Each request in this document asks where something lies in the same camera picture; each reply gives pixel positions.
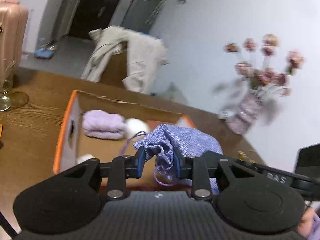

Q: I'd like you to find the purple woven drawstring pouch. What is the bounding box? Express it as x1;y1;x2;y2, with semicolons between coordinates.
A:
121;124;223;187

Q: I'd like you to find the white round foam puck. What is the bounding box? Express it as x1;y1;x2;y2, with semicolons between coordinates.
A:
124;118;150;141

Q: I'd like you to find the lavender towel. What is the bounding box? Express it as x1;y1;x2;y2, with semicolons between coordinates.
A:
82;110;125;140

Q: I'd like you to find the person's right hand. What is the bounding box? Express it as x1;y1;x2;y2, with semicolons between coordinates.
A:
298;206;320;240

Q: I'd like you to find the red cardboard box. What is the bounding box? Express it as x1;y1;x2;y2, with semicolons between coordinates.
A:
53;90;195;174

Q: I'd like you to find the pink textured vase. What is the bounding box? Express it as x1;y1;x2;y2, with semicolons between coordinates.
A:
226;92;264;135

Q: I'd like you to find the wooden chair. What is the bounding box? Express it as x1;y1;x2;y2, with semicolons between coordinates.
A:
99;41;127;88

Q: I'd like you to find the cream jacket on chair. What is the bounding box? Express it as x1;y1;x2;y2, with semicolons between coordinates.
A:
81;25;168;94

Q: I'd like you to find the pink dried flower bouquet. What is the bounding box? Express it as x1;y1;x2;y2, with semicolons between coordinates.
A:
223;34;305;100

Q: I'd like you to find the clear glass cup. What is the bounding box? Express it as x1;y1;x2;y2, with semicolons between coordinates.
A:
0;60;16;112

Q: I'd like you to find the grey refrigerator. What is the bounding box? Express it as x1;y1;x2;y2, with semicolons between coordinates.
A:
120;0;166;34

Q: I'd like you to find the dark entrance door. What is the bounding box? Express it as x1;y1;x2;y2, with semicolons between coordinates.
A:
68;0;120;40

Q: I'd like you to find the pink hard suitcase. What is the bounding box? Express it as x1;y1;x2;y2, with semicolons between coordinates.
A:
0;0;29;80

